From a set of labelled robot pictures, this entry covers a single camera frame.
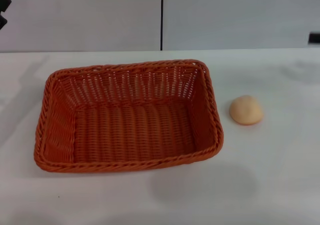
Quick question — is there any round pale bread bun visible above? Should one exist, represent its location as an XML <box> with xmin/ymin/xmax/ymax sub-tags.
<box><xmin>229</xmin><ymin>94</ymin><xmax>264</xmax><ymax>126</ymax></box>

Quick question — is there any black rectangular block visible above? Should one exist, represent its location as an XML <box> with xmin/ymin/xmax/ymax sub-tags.
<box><xmin>308</xmin><ymin>32</ymin><xmax>320</xmax><ymax>45</ymax></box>

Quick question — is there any orange woven plastic basket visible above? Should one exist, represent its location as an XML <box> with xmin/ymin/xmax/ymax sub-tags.
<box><xmin>33</xmin><ymin>58</ymin><xmax>225</xmax><ymax>174</ymax></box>

